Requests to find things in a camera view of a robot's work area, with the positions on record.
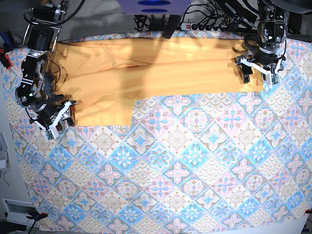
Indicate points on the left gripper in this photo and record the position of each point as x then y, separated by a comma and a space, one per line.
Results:
270, 73

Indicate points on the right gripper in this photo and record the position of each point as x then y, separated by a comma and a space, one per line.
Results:
50, 115

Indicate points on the yellow T-shirt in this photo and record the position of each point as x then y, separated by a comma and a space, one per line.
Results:
106, 77

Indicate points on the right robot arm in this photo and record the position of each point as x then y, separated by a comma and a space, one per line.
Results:
35, 92

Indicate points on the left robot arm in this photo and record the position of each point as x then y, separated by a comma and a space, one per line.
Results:
263, 45

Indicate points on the white power strip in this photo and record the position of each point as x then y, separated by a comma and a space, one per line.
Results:
201, 27

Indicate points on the red black clamp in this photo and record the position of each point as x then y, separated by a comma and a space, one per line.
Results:
5, 60

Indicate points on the patterned blue tablecloth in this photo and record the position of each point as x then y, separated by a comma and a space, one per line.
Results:
186, 163

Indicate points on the orange black clamp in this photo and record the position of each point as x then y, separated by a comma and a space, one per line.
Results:
36, 216

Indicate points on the blue box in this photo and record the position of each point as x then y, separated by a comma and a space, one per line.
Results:
140, 7

